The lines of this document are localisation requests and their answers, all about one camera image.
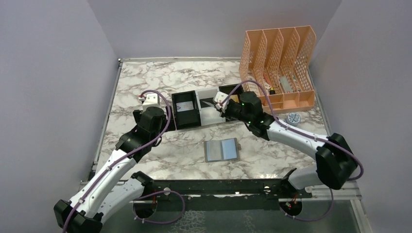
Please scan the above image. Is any peach file organizer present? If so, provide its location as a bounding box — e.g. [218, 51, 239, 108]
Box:
[239, 26, 317, 113]

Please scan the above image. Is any black right bin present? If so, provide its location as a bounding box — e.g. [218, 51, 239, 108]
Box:
[219, 84, 244, 96]

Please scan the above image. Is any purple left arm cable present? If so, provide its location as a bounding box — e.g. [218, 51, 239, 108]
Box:
[61, 90, 186, 233]

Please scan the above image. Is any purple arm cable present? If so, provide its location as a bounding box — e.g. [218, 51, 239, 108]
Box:
[220, 80, 364, 222]
[61, 90, 186, 233]

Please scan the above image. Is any grey card holder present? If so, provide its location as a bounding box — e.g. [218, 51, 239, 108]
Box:
[204, 138, 241, 163]

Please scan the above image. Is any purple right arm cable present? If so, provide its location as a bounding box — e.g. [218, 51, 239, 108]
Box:
[220, 80, 364, 222]

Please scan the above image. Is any blue white tape roll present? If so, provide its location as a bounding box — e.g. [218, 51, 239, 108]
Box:
[286, 112, 301, 126]

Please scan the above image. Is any black yellow marker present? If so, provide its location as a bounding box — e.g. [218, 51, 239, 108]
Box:
[268, 87, 276, 95]

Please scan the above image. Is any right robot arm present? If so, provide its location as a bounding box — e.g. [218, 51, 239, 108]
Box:
[213, 92, 358, 198]

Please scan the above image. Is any white middle bin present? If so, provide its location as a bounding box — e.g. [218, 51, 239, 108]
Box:
[195, 87, 226, 126]

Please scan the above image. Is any black left bin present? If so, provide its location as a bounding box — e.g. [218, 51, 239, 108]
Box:
[172, 91, 201, 130]

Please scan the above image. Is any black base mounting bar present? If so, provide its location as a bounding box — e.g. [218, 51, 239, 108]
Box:
[132, 179, 295, 212]

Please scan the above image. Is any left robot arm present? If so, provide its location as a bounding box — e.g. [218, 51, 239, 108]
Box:
[53, 106, 172, 233]

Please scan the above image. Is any black bin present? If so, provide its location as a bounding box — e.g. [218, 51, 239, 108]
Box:
[219, 84, 244, 96]
[172, 91, 201, 130]

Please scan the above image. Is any grey item in organizer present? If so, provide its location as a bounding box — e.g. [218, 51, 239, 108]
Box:
[279, 76, 293, 93]

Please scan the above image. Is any white card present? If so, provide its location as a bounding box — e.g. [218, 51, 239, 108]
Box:
[176, 101, 194, 112]

